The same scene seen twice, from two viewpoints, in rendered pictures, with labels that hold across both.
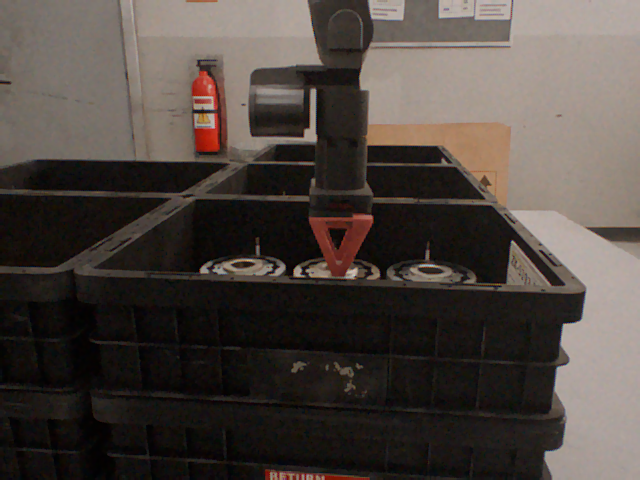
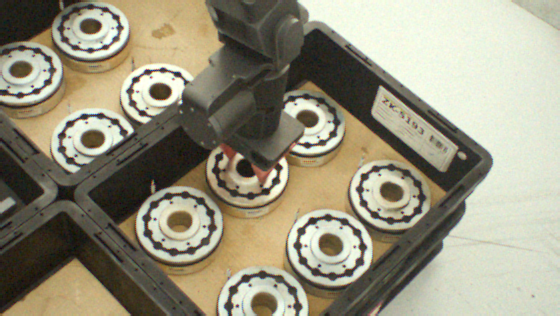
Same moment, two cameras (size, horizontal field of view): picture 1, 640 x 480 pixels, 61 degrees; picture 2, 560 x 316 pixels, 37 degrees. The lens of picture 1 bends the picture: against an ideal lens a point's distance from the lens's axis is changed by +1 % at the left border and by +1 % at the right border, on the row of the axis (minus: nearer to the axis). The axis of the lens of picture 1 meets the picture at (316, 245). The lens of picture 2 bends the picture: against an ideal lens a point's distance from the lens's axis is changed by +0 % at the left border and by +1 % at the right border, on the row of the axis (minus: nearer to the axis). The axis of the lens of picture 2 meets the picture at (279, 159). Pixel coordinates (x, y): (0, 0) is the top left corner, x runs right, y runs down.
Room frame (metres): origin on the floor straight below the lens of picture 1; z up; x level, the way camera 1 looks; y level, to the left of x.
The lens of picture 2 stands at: (0.29, 0.44, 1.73)
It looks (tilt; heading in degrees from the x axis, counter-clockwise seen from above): 56 degrees down; 300
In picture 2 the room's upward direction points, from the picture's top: 11 degrees clockwise
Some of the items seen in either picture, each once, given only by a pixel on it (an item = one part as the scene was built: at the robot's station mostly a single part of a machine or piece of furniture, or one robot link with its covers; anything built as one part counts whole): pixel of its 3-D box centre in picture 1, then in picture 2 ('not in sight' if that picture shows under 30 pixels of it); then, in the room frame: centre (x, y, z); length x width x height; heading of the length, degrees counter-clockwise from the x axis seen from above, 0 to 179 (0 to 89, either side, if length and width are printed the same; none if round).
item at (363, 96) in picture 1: (336, 112); (256, 76); (0.60, -0.02, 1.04); 0.07 x 0.06 x 0.07; 89
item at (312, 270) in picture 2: not in sight; (330, 247); (0.46, -0.01, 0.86); 0.10 x 0.10 x 0.01
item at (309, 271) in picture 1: (336, 273); (247, 170); (0.60, -0.02, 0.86); 0.10 x 0.10 x 0.01
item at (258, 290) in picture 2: not in sight; (263, 305); (0.47, 0.10, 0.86); 0.05 x 0.05 x 0.01
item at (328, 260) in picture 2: not in sight; (330, 245); (0.46, -0.01, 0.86); 0.05 x 0.05 x 0.01
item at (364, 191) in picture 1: (340, 169); (255, 109); (0.60, -0.03, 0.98); 0.10 x 0.07 x 0.07; 0
